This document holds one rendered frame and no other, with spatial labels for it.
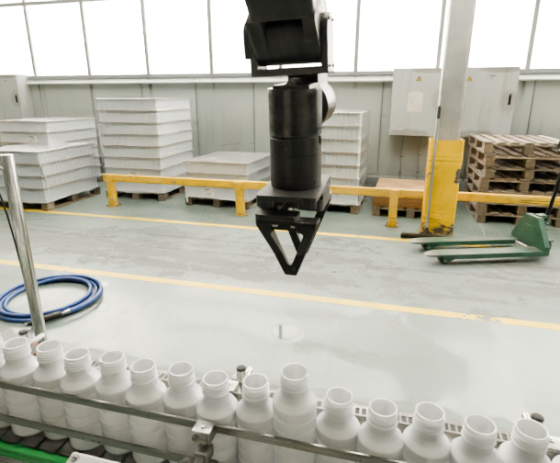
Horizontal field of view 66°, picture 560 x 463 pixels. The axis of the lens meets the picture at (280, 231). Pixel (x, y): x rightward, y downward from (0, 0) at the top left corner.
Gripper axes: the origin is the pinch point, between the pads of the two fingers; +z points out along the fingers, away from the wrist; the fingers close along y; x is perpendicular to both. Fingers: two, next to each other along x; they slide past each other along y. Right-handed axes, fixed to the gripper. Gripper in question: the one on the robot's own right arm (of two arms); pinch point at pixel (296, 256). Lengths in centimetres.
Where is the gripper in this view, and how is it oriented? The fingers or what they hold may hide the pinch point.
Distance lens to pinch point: 52.2
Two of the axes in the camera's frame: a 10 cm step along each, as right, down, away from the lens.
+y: 2.6, -3.6, 9.0
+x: -9.7, -0.7, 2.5
